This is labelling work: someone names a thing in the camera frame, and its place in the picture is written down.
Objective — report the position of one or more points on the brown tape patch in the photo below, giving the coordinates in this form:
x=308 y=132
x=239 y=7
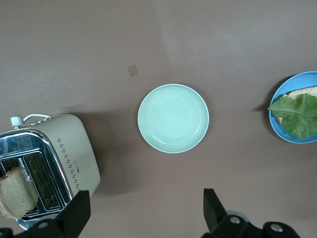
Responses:
x=133 y=70

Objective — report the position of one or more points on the green lettuce leaf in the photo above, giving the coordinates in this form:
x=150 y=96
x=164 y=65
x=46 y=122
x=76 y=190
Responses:
x=299 y=116

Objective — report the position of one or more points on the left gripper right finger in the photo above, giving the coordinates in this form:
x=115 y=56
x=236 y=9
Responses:
x=215 y=215

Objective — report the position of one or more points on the bread slice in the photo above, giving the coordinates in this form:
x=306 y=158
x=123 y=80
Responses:
x=15 y=193
x=307 y=91

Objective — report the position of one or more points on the blue round plate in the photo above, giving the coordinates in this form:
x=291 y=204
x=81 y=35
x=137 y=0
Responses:
x=284 y=135

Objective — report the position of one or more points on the mint green round plate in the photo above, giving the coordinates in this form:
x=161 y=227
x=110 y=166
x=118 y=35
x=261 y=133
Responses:
x=173 y=119

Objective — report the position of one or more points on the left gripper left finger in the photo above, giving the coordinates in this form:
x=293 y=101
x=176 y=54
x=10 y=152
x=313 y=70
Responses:
x=76 y=213

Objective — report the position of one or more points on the beige chrome toaster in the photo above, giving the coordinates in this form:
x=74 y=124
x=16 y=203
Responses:
x=71 y=148

